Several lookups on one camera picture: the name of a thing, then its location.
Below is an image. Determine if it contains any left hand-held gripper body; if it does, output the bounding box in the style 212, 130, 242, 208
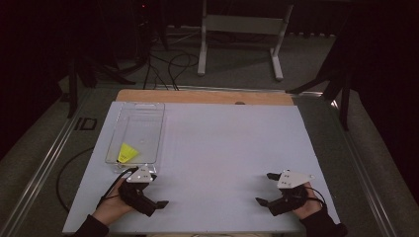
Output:
118, 165, 160, 218

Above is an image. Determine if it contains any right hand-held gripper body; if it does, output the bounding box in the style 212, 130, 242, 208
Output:
268, 169, 316, 217

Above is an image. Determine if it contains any yellow shuttlecock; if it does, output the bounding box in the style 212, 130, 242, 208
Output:
116, 141, 140, 165

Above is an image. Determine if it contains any clear plastic container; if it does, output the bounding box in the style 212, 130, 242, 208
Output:
104, 102, 167, 175

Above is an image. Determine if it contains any person's right hand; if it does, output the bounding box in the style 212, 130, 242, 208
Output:
291, 182, 324, 221

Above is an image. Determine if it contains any person's left hand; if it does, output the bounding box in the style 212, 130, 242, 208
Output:
91, 179, 133, 227

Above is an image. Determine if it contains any white table cover board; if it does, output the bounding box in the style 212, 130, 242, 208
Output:
61, 101, 343, 235

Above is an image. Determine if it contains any black tripod stand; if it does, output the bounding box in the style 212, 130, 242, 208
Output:
286, 39, 353, 131
66, 48, 136, 119

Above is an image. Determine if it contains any white metal stand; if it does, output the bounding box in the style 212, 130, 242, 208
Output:
197, 0, 294, 82

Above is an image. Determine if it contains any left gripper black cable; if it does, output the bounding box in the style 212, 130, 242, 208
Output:
96, 166, 140, 209

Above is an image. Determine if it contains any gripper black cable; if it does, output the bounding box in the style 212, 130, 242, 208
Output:
96, 166, 140, 209
304, 185, 328, 209

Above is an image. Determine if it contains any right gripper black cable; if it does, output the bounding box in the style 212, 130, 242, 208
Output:
304, 185, 328, 209

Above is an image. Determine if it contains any metal floor rail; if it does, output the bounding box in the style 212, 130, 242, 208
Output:
0, 88, 97, 237
144, 84, 325, 99
329, 98, 398, 237

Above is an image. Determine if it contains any long black floor cable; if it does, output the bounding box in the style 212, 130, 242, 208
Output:
55, 146, 96, 213

